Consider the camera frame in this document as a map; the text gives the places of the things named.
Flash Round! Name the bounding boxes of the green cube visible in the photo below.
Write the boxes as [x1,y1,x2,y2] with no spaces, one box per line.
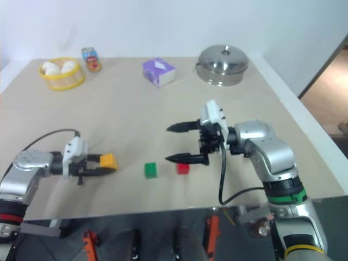
[144,161,159,180]

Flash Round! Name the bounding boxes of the printed drink can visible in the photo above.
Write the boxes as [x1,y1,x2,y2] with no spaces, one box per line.
[81,46,103,73]

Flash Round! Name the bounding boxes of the stainless steel pot lid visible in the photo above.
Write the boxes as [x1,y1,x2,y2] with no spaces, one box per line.
[198,44,250,75]

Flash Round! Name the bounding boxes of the red cube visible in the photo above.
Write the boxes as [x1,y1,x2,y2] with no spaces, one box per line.
[176,163,190,176]

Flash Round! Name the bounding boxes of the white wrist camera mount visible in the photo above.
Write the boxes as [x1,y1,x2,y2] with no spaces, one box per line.
[62,136,90,179]
[200,99,230,145]

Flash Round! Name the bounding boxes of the white steamed bun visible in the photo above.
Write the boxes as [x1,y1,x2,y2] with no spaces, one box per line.
[60,60,77,75]

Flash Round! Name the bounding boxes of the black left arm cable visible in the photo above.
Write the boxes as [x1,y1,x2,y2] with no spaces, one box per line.
[20,128,82,153]

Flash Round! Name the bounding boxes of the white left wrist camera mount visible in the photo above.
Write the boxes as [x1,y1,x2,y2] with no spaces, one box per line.
[62,136,90,179]

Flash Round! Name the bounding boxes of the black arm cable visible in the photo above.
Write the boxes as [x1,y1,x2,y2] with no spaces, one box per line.
[218,141,266,206]
[20,128,82,153]

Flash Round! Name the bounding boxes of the orange black tool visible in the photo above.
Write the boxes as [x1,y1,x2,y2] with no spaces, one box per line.
[82,229,101,261]
[204,215,221,261]

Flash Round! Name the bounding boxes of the purple tissue box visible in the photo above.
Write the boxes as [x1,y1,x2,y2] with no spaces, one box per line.
[142,57,177,89]

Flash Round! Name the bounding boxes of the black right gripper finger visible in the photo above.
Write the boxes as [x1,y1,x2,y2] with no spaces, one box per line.
[165,153,210,166]
[166,119,202,134]

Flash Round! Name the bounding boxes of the yellow woven basket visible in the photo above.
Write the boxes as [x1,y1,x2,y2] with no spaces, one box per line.
[38,57,86,91]

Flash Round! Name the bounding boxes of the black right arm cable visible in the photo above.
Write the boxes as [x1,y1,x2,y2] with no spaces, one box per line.
[218,141,266,206]

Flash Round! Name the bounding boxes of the white eggs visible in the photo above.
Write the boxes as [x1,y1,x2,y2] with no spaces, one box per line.
[41,61,61,77]

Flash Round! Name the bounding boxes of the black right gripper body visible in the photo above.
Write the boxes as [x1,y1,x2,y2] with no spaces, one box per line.
[198,121,223,156]

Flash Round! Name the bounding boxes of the grey metal bracket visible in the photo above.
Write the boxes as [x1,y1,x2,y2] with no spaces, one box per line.
[20,219,63,239]

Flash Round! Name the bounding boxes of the yellow cube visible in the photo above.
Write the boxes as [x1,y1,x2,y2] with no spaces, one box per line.
[99,153,119,171]

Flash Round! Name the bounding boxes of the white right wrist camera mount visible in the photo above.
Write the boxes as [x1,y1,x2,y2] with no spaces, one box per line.
[200,99,230,145]

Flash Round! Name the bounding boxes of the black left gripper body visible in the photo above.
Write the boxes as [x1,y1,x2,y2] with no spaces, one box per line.
[69,154,92,186]

